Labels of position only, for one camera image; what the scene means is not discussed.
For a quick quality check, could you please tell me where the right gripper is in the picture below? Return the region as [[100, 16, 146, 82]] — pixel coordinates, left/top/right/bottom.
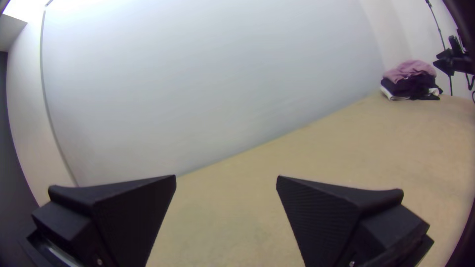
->
[[433, 35, 475, 77]]

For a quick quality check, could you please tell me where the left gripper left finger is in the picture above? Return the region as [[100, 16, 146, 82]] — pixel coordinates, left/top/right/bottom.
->
[[32, 175, 177, 267]]

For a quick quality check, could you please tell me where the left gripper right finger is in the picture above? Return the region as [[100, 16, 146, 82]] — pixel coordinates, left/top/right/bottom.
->
[[276, 176, 434, 267]]

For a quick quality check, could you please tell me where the black tripod stand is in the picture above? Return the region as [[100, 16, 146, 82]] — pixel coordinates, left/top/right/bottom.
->
[[425, 0, 454, 96]]

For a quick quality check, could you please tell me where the pile of folded clothes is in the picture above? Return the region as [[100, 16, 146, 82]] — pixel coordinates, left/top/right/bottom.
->
[[380, 60, 443, 101]]

